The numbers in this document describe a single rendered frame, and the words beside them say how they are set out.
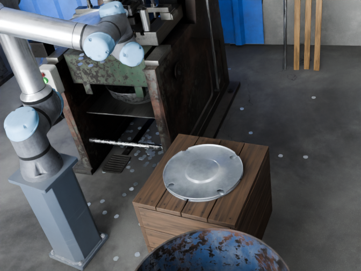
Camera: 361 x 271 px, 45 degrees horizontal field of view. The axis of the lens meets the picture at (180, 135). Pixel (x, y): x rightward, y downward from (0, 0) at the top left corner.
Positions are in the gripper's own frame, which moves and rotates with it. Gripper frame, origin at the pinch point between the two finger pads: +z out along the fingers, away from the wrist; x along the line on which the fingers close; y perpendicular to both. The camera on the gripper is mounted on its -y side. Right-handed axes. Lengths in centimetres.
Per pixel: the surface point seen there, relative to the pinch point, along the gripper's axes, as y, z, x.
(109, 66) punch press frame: -3.4, 14.3, 19.8
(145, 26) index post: -20.9, 6.8, 7.0
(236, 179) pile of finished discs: -15, -53, 49
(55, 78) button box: 17.7, 26.1, 20.2
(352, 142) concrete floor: -93, -34, 83
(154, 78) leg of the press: -13.3, -7.9, 22.7
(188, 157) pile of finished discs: -9, -32, 47
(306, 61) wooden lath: -129, 32, 72
